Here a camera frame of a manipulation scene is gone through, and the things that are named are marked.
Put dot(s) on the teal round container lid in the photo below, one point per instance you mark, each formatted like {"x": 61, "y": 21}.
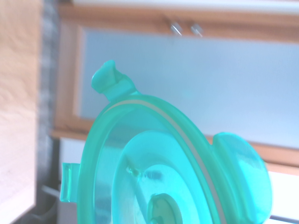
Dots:
{"x": 112, "y": 163}

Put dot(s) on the wood framed frosted cabinet door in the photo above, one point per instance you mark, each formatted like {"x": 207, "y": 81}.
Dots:
{"x": 187, "y": 81}

